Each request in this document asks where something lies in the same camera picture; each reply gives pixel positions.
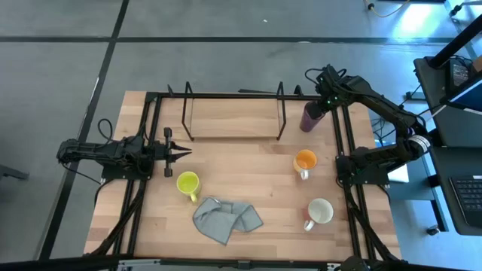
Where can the red mug white inside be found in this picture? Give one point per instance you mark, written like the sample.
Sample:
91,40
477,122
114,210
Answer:
320,211

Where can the laptop with blue screen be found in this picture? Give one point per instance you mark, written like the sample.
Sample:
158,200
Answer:
470,96

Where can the silver aluminium bar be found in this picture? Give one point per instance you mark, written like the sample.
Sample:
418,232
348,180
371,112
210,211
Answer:
139,262
331,265

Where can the grey furniture foot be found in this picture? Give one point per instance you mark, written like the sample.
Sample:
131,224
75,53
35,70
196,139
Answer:
11,172

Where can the black caster wheel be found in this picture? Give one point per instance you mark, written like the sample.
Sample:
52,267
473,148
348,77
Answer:
434,230

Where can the yellow-green mug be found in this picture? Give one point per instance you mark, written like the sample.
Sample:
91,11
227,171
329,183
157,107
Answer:
188,183

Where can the grey cloth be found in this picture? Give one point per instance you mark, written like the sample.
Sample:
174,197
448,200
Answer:
222,222

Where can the black aluminium table frame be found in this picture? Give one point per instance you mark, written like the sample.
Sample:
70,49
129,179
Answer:
199,95

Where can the black keyboard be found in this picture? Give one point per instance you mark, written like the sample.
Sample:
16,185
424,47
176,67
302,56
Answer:
470,199

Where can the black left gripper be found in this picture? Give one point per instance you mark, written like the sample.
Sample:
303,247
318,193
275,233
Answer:
158,153

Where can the purple tumbler cup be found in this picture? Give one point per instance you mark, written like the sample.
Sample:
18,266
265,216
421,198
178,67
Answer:
309,120

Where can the black electronic box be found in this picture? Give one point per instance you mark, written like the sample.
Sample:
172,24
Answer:
459,75

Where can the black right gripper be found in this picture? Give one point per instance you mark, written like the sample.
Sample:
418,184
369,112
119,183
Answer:
331,90

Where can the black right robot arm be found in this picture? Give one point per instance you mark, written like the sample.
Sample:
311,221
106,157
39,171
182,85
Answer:
391,109

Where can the black metal beam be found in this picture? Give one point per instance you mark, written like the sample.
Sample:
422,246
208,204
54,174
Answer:
455,43

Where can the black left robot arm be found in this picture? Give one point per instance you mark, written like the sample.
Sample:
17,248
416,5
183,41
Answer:
86,150

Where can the black desk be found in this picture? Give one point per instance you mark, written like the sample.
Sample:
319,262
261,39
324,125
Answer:
459,128

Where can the black camera box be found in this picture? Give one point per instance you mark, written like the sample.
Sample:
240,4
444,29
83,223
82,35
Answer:
243,264

